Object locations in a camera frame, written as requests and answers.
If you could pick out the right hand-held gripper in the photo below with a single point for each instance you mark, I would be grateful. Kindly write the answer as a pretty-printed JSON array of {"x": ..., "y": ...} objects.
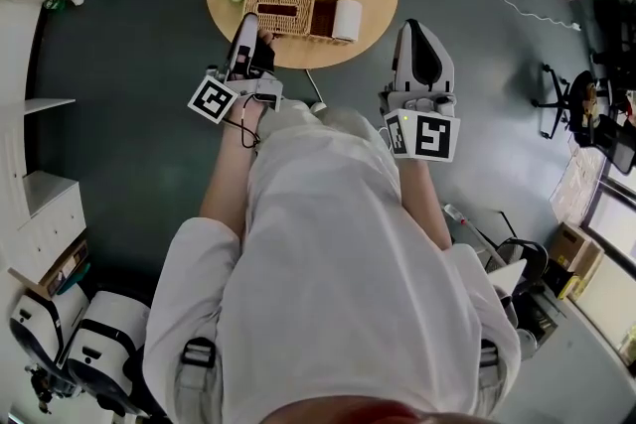
[{"x": 432, "y": 136}]

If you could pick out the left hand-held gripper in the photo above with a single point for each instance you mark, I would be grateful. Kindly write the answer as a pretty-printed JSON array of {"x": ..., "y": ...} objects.
[{"x": 213, "y": 97}]

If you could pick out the wicker tissue box lid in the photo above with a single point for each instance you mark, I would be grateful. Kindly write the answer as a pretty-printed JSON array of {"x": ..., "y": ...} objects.
[{"x": 298, "y": 15}]

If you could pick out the wicker basket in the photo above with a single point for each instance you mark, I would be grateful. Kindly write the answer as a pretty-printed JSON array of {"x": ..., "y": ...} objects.
[{"x": 323, "y": 22}]

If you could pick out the person's right forearm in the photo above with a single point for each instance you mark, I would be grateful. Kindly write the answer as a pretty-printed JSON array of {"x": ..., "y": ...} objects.
[{"x": 427, "y": 203}]

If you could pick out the person's left forearm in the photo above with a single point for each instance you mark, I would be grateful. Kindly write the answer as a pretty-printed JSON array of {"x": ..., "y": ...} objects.
[{"x": 226, "y": 183}]

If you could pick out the white paper roll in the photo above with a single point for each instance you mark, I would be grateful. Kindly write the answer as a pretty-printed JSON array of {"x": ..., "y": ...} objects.
[{"x": 347, "y": 20}]

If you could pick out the plain cardboard box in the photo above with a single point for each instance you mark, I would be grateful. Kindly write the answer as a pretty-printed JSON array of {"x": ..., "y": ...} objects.
[{"x": 576, "y": 258}]

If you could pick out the labelled cardboard box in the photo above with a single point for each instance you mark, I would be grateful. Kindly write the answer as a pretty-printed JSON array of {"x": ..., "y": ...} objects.
[{"x": 67, "y": 265}]

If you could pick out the clear plastic bottle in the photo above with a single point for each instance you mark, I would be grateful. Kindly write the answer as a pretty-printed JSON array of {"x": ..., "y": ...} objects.
[{"x": 454, "y": 213}]

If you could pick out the black office chair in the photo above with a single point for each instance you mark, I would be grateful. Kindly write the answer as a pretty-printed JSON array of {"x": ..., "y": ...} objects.
[{"x": 581, "y": 99}]

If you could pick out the pale floor mat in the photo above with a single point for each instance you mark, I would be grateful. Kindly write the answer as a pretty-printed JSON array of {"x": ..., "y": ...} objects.
[{"x": 579, "y": 186}]

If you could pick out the small green object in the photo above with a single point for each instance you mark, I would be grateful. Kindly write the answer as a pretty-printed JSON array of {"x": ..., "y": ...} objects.
[{"x": 54, "y": 4}]

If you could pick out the white desk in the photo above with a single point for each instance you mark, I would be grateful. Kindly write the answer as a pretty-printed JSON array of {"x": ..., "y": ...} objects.
[{"x": 502, "y": 273}]

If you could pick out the person's white shirt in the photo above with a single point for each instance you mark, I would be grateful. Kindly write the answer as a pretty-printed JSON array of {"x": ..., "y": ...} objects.
[{"x": 323, "y": 263}]

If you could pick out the white drawer cabinet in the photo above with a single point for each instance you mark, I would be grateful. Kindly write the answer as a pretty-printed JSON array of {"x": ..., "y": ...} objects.
[{"x": 45, "y": 213}]

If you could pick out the white black-trimmed case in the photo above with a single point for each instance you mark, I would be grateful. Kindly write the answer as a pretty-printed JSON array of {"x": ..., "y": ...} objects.
[
  {"x": 42, "y": 327},
  {"x": 107, "y": 337}
]

